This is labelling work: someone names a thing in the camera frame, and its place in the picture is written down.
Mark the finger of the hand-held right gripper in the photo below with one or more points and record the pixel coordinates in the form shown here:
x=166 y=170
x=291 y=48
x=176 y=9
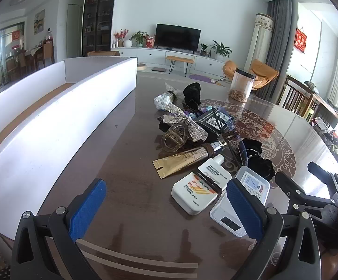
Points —
x=291 y=185
x=322 y=170

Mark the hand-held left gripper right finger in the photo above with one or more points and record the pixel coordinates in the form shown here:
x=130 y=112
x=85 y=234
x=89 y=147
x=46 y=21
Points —
x=244 y=210

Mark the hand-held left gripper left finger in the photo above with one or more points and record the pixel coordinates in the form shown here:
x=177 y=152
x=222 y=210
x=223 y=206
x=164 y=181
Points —
x=87 y=207

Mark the clear plastic storage case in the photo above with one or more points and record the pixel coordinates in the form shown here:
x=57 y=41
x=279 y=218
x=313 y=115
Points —
x=253 y=183

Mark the black velvet scrunchie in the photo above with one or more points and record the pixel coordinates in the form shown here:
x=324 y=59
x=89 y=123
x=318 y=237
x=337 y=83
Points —
x=259 y=166

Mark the small white lotion bottle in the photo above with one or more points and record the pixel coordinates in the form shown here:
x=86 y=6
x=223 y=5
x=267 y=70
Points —
x=212 y=169

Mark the white sunscreen bottle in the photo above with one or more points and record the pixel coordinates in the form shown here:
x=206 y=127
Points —
x=186 y=192

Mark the brown perfume bottle clear cap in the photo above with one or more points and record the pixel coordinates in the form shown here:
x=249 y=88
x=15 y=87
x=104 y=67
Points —
x=215 y=146

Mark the thin dark headband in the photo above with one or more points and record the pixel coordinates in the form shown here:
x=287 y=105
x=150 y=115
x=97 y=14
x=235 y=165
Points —
x=232 y=138

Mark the gold cosmetic tube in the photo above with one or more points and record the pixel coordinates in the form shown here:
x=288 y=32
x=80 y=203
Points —
x=174 y=162

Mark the rhinestone bow hair clip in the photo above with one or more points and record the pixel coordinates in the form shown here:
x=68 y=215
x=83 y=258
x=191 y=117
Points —
x=196 y=131

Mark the black rectangular box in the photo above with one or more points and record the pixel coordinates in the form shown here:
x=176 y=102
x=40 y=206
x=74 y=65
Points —
x=212 y=122

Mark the clear hair claw clip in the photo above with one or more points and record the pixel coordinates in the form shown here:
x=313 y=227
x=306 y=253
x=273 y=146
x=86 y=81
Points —
x=169 y=136

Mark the purple plastic toy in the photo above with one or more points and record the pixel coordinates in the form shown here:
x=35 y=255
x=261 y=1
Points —
x=193 y=113

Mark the clear bag of cotton swabs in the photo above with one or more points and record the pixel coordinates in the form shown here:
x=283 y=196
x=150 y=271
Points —
x=161 y=100

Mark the dark wooden slatted chair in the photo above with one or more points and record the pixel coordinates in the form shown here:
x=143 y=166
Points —
x=291 y=99

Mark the clear jar with black lid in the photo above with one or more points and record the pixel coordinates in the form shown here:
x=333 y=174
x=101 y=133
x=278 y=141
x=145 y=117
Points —
x=241 y=84

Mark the orange lounge chair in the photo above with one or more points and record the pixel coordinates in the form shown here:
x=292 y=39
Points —
x=262 y=71

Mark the purple floor mat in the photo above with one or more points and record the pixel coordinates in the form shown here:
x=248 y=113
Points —
x=201 y=78

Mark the grey curtain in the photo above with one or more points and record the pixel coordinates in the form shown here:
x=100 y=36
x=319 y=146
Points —
x=282 y=35

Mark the covered standing air conditioner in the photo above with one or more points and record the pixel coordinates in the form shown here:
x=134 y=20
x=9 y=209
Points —
x=260 y=38

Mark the round wooden floor board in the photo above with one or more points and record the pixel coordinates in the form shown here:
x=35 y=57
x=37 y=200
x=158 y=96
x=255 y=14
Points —
x=141 y=67

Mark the broad leaf potted plant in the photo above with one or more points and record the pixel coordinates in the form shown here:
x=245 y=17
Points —
x=221 y=49

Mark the brown cardboard carton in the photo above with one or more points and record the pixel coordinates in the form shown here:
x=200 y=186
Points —
x=103 y=53

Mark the dark floor scale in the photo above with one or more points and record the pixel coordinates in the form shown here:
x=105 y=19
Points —
x=158 y=70

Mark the small potted plant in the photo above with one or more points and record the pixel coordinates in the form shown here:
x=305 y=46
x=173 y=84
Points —
x=203 y=49

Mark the white television cabinet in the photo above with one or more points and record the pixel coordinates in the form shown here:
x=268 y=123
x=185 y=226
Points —
x=145 y=55

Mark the wooden bench with metal legs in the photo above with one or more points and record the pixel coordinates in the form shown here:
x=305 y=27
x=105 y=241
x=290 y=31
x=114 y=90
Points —
x=180 y=59

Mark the wooden dining table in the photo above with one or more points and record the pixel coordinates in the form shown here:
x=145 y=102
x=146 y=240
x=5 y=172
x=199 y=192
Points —
x=35 y=51

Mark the white round vase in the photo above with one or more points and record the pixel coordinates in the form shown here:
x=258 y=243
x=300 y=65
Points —
x=128 y=43

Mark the red flowers in vase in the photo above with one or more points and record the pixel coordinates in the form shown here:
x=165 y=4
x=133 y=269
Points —
x=121 y=35

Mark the white door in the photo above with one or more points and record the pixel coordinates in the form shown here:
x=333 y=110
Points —
x=74 y=32

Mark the red gift box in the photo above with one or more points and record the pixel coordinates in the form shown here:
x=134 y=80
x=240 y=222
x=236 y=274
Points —
x=150 y=42

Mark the leafy potted plant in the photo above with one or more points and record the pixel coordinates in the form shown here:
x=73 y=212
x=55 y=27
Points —
x=139 y=38

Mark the black television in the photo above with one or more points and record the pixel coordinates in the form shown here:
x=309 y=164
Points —
x=177 y=36

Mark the dark glass display cabinet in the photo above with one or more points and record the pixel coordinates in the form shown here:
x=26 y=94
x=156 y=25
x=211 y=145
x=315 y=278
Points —
x=99 y=17

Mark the red wall hanging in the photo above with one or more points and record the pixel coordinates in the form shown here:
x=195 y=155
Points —
x=301 y=40

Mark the framed wall painting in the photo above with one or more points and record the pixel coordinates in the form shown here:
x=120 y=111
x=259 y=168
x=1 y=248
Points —
x=39 y=22

